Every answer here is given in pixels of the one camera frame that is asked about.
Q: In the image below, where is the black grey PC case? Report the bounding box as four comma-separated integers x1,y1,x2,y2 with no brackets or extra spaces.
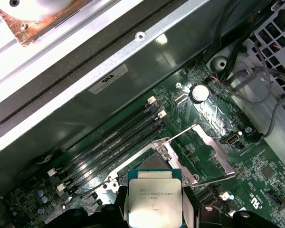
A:
0,0,285,228

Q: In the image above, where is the thick black cable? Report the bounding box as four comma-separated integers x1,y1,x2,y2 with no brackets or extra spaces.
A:
222,23,247,84
200,0,243,64

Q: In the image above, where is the silver green CPU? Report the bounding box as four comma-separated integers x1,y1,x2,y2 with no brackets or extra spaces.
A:
127,168,183,228

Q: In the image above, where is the white case label sticker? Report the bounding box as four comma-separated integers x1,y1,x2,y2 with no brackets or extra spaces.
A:
88,63,129,95

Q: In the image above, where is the round coin cell battery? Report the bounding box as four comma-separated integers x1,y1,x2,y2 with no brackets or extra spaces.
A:
189,83,209,104

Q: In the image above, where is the black RAM slot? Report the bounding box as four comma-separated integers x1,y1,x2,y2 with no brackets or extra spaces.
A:
65,117,172,198
57,110,167,193
54,105,160,185
47,96,157,178

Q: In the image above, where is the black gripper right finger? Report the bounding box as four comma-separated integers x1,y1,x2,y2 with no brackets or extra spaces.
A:
181,187,275,228

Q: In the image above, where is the metal socket cover frame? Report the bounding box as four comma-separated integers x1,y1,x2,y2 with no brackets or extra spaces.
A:
156,123,236,190

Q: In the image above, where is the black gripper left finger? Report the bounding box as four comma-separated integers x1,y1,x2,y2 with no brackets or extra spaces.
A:
44,186,130,228

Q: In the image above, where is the grey metal drive cage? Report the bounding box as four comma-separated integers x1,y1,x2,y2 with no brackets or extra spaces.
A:
242,0,285,95

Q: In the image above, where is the internal USB port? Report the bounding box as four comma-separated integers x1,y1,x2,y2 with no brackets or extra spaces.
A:
224,134,240,147

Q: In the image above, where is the grey sleeved cable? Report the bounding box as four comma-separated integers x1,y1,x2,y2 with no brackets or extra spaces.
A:
253,94,285,143
224,40,273,105

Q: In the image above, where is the green motherboard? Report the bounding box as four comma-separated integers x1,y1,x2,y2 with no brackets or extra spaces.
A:
0,63,285,228

